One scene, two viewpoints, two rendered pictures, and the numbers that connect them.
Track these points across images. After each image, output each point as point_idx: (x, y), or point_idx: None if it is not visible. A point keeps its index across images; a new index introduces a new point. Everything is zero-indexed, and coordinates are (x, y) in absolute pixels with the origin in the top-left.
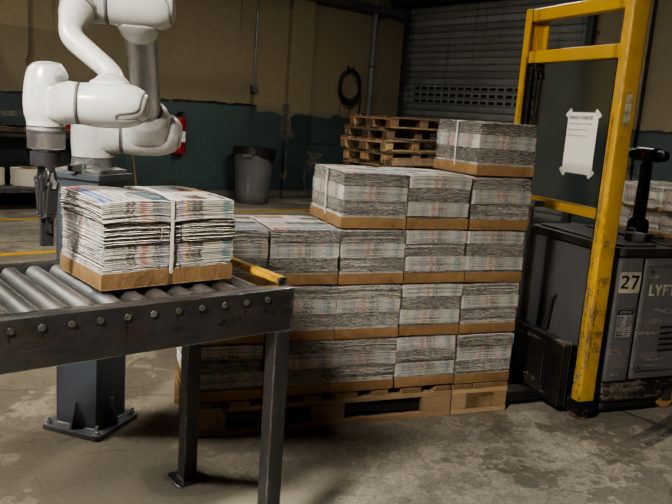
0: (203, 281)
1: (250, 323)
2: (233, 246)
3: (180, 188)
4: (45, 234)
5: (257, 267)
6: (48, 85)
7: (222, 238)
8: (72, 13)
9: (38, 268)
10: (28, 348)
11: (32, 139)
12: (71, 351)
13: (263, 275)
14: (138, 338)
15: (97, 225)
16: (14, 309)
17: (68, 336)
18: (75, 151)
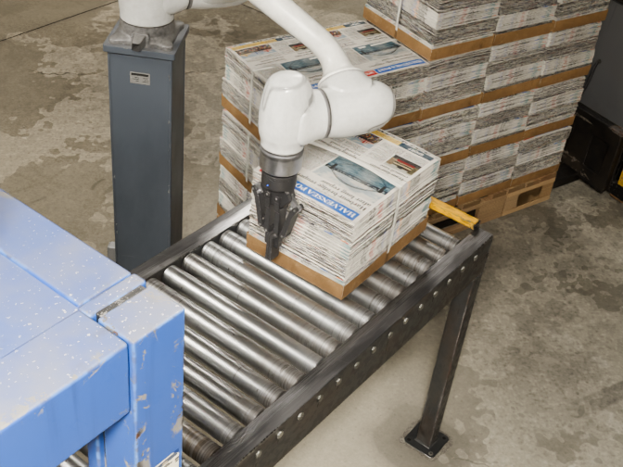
0: None
1: (460, 284)
2: None
3: None
4: (273, 248)
5: (435, 200)
6: (302, 112)
7: (425, 198)
8: None
9: (220, 249)
10: (327, 402)
11: (277, 168)
12: (351, 385)
13: (450, 215)
14: (392, 346)
15: (337, 237)
16: (286, 353)
17: (352, 375)
18: (133, 18)
